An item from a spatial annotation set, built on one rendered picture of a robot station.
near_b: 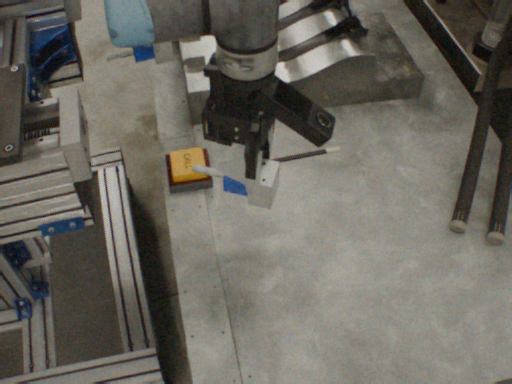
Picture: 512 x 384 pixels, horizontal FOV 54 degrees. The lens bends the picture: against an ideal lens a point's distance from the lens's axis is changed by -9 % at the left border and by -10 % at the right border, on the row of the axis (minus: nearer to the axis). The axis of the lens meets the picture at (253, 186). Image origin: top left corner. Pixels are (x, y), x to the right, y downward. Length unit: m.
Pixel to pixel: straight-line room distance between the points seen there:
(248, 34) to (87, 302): 1.13
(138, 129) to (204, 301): 1.48
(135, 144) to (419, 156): 1.38
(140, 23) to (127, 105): 1.83
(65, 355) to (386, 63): 1.11
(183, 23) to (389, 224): 0.55
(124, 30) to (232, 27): 0.12
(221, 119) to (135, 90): 1.78
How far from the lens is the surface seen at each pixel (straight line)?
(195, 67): 1.14
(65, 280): 1.64
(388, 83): 1.15
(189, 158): 0.99
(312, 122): 0.69
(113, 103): 2.42
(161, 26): 0.57
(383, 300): 0.88
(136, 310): 1.52
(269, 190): 0.79
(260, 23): 0.59
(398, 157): 1.07
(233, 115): 0.69
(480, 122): 1.09
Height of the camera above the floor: 1.57
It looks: 51 degrees down
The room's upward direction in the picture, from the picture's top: straight up
